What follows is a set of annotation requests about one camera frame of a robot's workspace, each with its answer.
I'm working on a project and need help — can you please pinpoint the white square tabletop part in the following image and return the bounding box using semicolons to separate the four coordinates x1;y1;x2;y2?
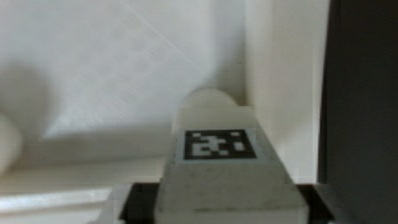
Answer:
0;0;331;224

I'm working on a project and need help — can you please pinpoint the white table leg with tag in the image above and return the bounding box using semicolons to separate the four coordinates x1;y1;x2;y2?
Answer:
155;89;310;224

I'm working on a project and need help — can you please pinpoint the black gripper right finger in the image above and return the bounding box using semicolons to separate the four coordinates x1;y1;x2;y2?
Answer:
297;184;334;224

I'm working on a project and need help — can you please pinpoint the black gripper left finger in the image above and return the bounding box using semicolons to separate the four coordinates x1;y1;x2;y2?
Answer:
87;182;162;224

